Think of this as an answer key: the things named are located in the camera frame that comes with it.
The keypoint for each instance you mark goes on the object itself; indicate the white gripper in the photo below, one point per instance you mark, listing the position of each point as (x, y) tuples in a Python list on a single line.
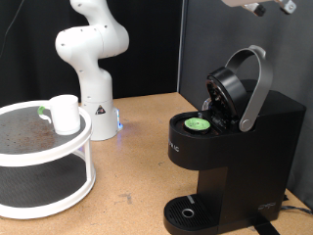
[(247, 2)]

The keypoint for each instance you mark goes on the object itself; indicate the green reusable coffee pod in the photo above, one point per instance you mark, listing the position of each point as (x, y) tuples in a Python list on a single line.
[(196, 124)]

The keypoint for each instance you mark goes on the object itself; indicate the black Keurig coffee machine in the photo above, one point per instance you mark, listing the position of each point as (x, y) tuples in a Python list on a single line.
[(247, 156)]

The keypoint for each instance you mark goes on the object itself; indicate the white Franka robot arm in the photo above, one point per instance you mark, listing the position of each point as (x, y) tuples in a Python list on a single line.
[(94, 81)]

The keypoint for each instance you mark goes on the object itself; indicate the grey partition panel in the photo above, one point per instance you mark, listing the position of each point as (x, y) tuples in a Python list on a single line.
[(287, 39)]

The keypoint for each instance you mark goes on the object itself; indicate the clear water tank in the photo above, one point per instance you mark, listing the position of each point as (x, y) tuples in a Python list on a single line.
[(206, 104)]

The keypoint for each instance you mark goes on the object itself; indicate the white two-tier turntable shelf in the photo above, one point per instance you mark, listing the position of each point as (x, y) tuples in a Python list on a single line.
[(39, 169)]

